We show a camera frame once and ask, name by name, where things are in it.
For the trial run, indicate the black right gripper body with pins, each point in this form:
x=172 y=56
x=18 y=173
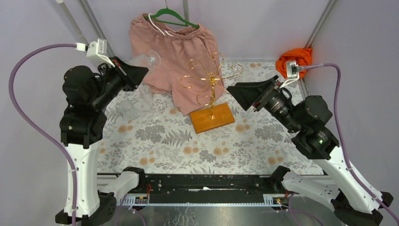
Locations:
x=279 y=107

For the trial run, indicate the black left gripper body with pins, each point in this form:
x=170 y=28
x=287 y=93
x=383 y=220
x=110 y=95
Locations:
x=121 y=75

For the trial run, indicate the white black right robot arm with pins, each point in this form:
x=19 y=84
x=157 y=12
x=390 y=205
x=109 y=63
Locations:
x=353 y=201

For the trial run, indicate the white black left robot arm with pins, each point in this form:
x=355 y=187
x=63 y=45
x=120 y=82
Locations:
x=88 y=95

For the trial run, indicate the orange wooden rack base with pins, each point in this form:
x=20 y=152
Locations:
x=206 y=119

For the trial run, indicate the orange cloth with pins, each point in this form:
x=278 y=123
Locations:
x=303 y=57

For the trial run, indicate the pink shorts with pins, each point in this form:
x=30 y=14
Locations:
x=186 y=58

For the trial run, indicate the floral table mat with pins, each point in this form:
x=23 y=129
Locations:
x=255 y=143

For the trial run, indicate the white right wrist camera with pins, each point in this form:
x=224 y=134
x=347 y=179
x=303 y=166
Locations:
x=292 y=73

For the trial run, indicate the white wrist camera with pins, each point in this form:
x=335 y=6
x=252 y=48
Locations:
x=96 y=52
x=292 y=73

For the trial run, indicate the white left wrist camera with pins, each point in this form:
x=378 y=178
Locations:
x=96 y=52

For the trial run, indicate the gold wire glass rack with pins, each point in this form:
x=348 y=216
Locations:
x=213 y=79

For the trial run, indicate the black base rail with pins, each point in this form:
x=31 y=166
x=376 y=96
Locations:
x=206 y=190

